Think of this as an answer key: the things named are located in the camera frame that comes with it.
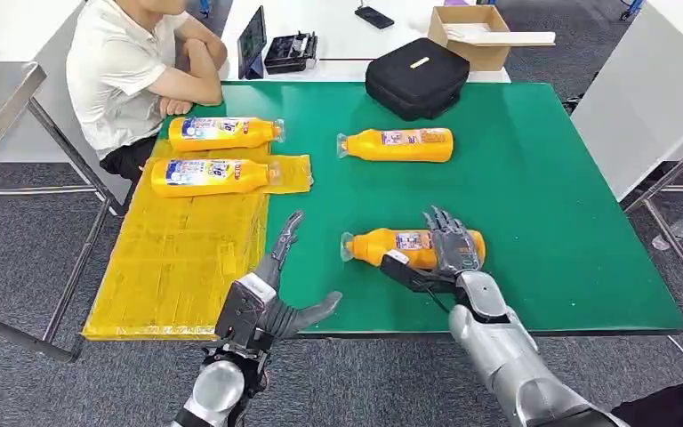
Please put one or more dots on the person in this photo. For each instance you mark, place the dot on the person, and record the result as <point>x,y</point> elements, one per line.
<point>112,76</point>

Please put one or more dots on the cardboard box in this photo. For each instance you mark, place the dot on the cardboard box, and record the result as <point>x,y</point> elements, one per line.
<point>482,57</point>

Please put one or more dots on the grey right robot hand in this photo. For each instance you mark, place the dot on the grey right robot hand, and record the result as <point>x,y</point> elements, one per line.
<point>456,247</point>

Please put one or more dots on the yellow sheet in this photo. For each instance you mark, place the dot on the yellow sheet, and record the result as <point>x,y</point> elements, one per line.
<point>170,265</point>

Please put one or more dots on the green table mat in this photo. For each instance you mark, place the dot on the green table mat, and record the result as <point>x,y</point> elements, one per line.
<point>553,177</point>

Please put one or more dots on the white flat board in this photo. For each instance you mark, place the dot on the white flat board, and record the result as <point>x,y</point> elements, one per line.
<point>523,39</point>

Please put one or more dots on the grey panel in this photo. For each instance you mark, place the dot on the grey panel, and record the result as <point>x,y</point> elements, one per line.
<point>53,118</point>

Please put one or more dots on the clear plastic bottle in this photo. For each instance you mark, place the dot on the clear plastic bottle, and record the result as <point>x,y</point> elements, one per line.
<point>682,227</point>

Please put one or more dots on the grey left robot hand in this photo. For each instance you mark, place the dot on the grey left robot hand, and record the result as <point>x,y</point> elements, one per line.
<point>247,309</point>

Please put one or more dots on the dark tablet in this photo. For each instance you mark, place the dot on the dark tablet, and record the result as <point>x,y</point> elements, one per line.
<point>251,41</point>

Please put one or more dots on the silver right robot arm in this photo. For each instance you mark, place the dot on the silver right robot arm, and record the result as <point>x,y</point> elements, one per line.
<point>506,359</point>

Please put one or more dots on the person's hand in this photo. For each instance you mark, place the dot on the person's hand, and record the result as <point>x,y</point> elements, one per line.
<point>175,107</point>

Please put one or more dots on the robot black leg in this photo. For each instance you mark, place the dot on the robot black leg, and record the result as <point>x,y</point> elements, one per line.
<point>654,406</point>

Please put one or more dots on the orange drink bottle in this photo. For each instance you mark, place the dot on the orange drink bottle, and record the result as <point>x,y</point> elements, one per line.
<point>223,141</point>
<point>212,185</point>
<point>371,247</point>
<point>371,147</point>

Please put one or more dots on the black tool tray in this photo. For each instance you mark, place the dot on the black tool tray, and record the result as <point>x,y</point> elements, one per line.
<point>288,56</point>

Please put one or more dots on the purple packet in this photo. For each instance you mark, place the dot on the purple packet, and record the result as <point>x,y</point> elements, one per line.
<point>458,2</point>

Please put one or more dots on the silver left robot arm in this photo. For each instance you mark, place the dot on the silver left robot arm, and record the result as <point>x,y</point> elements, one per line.
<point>218,389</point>

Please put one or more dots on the black zip case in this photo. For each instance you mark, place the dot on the black zip case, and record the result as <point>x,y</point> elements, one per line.
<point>417,88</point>

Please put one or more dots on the white table with steel legs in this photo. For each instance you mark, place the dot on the white table with steel legs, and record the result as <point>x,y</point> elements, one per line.
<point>642,88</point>

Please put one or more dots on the black phone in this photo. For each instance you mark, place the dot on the black phone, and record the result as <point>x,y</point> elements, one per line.
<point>374,17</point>

